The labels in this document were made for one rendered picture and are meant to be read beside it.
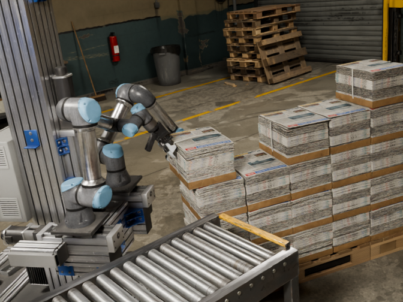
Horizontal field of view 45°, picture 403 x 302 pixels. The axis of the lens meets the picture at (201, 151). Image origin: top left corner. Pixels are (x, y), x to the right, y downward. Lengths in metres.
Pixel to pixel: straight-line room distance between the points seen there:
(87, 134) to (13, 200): 0.72
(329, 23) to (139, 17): 3.89
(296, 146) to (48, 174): 1.40
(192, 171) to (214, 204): 0.25
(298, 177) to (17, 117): 1.61
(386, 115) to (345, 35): 7.30
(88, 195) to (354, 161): 1.66
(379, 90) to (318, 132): 0.47
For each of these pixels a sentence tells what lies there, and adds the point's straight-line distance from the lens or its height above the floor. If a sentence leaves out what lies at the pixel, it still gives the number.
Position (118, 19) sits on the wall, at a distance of 9.84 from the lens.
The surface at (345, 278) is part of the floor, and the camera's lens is 3.36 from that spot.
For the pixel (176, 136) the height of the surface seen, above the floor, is 1.06.
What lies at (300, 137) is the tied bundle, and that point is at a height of 0.99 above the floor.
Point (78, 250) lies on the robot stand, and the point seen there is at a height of 0.69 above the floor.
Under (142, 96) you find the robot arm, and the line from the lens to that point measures 2.97.
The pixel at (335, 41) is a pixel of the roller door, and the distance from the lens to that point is 10.58.
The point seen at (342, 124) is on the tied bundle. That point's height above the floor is 1.01.
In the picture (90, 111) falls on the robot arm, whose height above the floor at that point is 1.41.
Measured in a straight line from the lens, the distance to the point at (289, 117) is 3.00.
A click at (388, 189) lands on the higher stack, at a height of 0.50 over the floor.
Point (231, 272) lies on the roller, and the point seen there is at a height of 0.80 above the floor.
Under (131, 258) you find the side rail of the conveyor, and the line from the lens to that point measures 2.18.
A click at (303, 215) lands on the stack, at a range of 3.07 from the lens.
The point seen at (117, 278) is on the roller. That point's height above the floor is 0.79.
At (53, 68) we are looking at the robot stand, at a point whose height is 1.57.
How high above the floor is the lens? 1.90
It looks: 19 degrees down
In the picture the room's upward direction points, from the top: 7 degrees counter-clockwise
